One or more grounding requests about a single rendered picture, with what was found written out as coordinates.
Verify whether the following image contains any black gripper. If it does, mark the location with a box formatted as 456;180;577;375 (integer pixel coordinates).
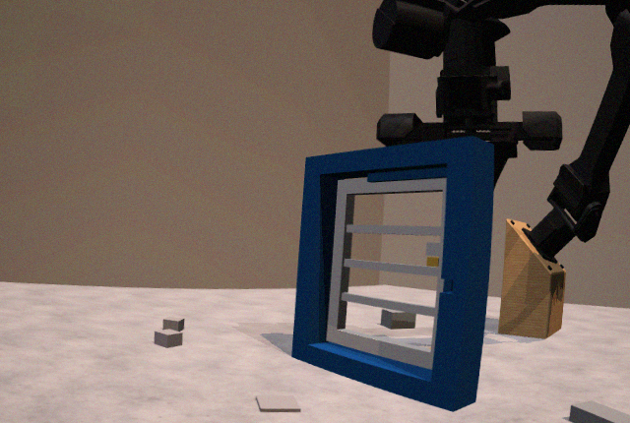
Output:
376;57;562;189

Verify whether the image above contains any blue rectangular frame with grey horizontal bars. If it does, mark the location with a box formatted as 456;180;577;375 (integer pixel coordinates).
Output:
291;136;494;412

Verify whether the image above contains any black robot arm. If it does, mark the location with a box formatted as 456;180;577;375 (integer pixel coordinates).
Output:
372;0;630;264

